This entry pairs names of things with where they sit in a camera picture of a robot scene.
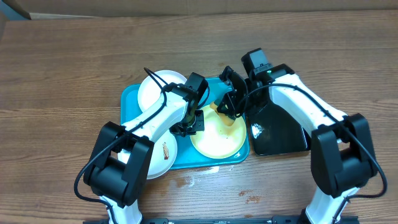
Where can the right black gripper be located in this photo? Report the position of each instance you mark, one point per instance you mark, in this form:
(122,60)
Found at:
(232,101)

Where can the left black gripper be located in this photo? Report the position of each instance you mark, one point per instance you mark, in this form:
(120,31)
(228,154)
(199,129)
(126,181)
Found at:
(199,126)

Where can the yellow green sponge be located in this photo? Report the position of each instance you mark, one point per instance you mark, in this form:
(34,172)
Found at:
(225,119)

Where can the yellow plate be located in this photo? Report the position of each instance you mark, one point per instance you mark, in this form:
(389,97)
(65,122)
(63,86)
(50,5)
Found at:
(219,141)

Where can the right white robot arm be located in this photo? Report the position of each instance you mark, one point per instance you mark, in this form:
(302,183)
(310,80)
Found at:
(340,145)

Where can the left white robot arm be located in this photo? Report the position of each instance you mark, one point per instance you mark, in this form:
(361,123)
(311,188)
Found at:
(120,161)

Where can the teal plastic tray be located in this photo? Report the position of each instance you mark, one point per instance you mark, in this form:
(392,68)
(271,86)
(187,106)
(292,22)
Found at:
(187,155)

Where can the black water tray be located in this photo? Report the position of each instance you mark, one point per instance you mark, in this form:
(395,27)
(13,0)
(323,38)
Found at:
(272,130)

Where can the white plate front with stain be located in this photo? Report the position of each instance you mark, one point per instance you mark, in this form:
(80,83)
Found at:
(164,152)

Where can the white plate rear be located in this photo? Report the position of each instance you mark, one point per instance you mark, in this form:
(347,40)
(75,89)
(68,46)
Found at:
(149,91)

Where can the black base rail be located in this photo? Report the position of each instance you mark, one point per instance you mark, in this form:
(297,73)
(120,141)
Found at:
(274,220)

